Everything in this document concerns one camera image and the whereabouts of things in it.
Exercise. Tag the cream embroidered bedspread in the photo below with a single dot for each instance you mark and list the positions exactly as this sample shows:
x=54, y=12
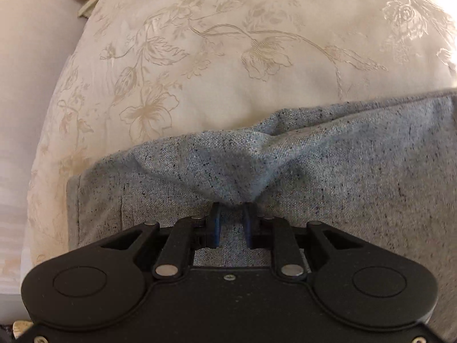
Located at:
x=221, y=60

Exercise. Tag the grey speckled pants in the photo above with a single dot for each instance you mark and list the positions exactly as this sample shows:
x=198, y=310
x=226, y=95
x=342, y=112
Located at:
x=357, y=171

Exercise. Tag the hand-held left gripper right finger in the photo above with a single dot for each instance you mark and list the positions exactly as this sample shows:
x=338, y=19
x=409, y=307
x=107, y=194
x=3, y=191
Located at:
x=248, y=227

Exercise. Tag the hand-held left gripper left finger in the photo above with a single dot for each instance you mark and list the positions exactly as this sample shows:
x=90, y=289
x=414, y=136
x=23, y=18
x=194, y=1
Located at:
x=215, y=227

